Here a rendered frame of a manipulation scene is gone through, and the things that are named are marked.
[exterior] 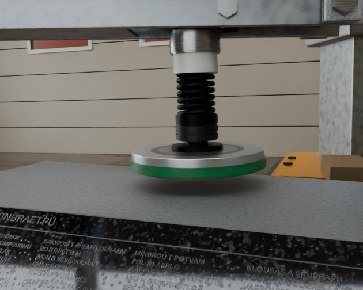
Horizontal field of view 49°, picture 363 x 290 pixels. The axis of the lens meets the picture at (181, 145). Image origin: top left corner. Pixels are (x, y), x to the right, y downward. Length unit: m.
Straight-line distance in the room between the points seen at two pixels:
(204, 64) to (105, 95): 6.75
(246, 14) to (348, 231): 0.32
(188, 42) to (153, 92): 6.37
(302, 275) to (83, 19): 0.45
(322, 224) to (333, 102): 0.85
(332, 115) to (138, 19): 0.83
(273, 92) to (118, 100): 2.70
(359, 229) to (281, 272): 0.10
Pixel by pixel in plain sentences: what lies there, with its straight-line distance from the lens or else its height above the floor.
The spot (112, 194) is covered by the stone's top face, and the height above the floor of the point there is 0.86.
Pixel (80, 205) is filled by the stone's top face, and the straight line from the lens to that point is 0.56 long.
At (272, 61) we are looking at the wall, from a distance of 6.58.
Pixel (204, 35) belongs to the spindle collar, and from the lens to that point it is 0.61.
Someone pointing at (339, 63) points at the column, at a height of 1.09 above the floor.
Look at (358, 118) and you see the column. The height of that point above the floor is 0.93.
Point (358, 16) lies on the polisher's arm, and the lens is 0.59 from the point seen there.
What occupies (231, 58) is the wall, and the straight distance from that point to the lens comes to 6.66.
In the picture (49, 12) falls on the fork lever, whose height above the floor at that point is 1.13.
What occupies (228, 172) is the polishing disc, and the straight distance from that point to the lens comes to 0.55.
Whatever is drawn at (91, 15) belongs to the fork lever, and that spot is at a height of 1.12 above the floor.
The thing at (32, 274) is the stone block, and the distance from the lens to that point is 0.51.
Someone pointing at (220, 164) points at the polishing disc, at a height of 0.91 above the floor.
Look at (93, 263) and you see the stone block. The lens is 0.48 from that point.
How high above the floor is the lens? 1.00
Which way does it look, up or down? 7 degrees down
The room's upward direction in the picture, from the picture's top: 2 degrees counter-clockwise
